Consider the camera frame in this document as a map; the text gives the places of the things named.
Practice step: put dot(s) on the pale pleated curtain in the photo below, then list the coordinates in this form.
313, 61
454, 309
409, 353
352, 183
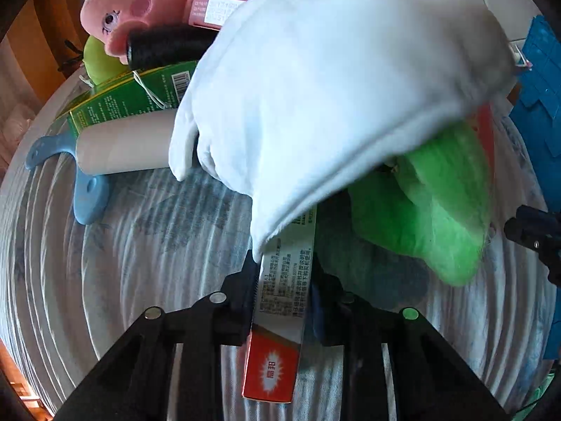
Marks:
17, 131

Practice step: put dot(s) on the black thread spool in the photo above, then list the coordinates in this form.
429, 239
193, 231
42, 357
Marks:
171, 46

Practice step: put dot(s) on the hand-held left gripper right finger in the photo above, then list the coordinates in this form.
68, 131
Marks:
322, 315

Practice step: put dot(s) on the green dinosaur plush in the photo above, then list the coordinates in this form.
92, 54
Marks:
429, 210

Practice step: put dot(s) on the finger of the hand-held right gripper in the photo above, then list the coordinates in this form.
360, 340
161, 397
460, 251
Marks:
530, 228

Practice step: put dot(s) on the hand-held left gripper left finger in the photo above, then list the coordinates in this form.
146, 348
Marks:
239, 298

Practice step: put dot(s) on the blue lint roller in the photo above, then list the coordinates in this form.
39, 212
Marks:
90, 201

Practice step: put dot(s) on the green carton box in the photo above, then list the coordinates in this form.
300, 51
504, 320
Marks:
118, 101

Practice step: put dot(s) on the green bird plush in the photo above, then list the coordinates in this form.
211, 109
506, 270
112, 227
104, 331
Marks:
98, 63

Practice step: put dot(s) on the pink box white label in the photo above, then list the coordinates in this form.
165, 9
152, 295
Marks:
199, 11

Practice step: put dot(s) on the orange dress pig plush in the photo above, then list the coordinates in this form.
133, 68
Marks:
114, 8

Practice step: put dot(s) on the wooden headboard post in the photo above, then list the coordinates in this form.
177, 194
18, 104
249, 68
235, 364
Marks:
39, 30

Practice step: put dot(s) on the white cotton glove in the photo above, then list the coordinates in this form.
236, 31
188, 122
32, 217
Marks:
328, 96

